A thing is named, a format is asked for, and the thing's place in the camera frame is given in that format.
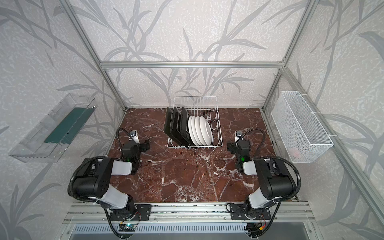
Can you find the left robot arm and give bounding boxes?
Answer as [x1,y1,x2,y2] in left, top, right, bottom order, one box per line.
[68,140,151,213]

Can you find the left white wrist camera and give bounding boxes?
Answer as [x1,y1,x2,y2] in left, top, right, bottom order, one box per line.
[129,130,140,143]

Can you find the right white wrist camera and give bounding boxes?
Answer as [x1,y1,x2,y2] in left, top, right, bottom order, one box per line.
[235,131,243,142]

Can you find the clear plastic wall bin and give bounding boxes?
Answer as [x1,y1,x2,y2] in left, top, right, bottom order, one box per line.
[10,94,98,163]

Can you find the green circuit board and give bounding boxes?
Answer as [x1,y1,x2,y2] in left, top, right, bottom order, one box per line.
[119,222,139,232]

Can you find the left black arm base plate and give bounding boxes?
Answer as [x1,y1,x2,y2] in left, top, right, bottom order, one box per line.
[109,204,152,222]

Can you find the aluminium mounting rail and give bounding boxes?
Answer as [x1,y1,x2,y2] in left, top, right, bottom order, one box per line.
[63,202,316,224]

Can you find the aluminium frame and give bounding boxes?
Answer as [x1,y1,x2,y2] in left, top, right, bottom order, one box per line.
[60,1,384,224]

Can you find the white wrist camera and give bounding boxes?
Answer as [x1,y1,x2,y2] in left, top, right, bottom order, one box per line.
[235,131,243,142]
[129,130,140,143]

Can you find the white mesh wall basket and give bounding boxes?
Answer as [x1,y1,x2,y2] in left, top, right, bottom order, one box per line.
[271,91,334,164]

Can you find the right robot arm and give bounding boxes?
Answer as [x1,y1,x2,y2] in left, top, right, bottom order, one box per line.
[227,139,302,210]

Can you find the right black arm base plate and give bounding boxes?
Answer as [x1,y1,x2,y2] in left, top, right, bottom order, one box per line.
[226,203,272,221]

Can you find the white round plate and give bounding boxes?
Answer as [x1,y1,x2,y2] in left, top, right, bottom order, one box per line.
[191,116,203,146]
[188,117,199,146]
[195,117,207,146]
[200,117,213,146]

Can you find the white wire dish rack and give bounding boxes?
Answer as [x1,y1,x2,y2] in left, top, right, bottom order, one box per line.
[167,96,223,149]

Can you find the floral square plate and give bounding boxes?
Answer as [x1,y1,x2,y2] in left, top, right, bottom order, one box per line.
[179,107,194,147]
[170,107,189,146]

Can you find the black square plate yellow rim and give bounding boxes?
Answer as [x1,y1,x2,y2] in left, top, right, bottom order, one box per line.
[163,108,181,146]

